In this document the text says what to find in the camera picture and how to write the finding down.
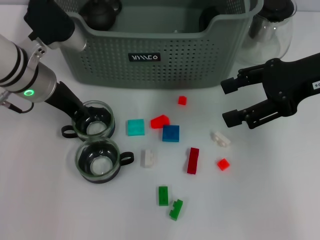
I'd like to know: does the red sloped building brick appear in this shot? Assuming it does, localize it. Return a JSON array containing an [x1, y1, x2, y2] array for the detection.
[[149, 114, 171, 130]]

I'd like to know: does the black round teapot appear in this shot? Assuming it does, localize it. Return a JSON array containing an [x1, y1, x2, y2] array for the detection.
[[79, 0, 123, 31]]

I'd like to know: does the green rectangular building brick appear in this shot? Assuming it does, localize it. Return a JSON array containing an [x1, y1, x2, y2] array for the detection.
[[157, 185, 170, 207]]

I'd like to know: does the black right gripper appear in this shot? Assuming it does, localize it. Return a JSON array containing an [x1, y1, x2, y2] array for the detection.
[[220, 51, 320, 130]]

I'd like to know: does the teal square building brick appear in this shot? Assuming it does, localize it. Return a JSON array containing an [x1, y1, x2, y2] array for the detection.
[[127, 118, 146, 137]]

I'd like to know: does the dark red long brick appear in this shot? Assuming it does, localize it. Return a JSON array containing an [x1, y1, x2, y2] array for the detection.
[[186, 147, 200, 175]]

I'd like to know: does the blue square building brick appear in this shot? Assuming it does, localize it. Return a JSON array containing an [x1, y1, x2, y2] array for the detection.
[[161, 124, 180, 143]]

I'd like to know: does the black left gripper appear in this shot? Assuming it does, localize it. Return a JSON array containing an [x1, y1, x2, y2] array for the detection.
[[44, 81, 103, 122]]

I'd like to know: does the left wrist camera housing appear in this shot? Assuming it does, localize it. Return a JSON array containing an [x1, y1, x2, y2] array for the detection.
[[23, 0, 88, 66]]

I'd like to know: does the green notched building brick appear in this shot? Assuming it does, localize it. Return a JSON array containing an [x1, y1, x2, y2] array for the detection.
[[168, 199, 184, 222]]

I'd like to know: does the glass teapot black lid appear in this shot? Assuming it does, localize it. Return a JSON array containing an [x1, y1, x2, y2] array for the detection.
[[236, 0, 297, 66]]

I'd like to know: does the grey perforated storage basket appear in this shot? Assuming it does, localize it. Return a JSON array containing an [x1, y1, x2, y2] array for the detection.
[[58, 0, 265, 90]]

